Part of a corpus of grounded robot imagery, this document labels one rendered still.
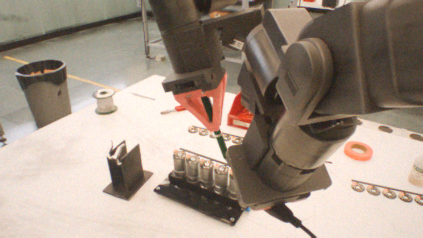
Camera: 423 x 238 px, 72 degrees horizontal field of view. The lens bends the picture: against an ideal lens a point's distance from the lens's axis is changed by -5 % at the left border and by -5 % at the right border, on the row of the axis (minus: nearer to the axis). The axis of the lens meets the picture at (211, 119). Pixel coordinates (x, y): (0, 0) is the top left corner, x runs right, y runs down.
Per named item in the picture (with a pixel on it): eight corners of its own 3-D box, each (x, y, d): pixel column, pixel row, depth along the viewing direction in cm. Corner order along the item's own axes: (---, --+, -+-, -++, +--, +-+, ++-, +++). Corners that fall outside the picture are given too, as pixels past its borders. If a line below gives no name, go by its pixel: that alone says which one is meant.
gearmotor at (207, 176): (209, 193, 53) (209, 170, 51) (197, 188, 54) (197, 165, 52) (216, 185, 55) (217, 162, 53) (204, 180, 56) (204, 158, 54)
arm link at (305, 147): (254, 114, 30) (275, 65, 24) (305, 106, 31) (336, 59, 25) (279, 180, 26) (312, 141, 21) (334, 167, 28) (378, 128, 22)
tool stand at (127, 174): (115, 198, 59) (82, 182, 50) (135, 152, 63) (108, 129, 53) (139, 207, 57) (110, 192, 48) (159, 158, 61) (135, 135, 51)
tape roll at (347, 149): (377, 155, 65) (379, 150, 64) (361, 164, 62) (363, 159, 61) (353, 142, 69) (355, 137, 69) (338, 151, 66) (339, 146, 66)
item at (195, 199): (252, 201, 53) (252, 196, 53) (234, 229, 48) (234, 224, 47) (176, 172, 60) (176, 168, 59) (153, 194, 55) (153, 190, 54)
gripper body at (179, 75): (227, 61, 46) (212, 12, 43) (212, 86, 37) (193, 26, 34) (187, 71, 48) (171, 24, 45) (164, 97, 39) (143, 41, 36)
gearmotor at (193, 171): (195, 188, 54) (195, 164, 52) (184, 183, 55) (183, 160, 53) (203, 180, 56) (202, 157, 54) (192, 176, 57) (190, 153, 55)
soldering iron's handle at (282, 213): (243, 200, 42) (288, 238, 29) (241, 182, 42) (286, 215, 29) (260, 197, 42) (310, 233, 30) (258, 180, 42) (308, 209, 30)
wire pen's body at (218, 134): (223, 154, 48) (199, 91, 44) (232, 153, 48) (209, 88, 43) (221, 160, 47) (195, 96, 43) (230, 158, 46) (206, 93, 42)
